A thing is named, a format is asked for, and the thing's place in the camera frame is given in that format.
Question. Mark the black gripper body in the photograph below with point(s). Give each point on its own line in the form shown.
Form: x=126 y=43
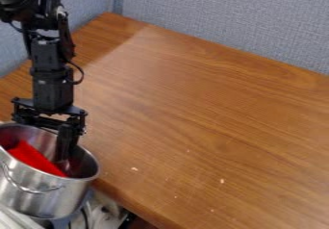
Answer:
x=50 y=108

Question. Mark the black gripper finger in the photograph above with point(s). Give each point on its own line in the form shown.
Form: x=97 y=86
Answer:
x=66 y=144

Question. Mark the red object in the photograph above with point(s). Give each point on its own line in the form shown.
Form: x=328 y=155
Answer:
x=25 y=152

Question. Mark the metal pot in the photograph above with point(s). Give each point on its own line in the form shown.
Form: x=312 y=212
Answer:
x=37 y=193

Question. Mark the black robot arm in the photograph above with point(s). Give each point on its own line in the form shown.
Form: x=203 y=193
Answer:
x=45 y=28

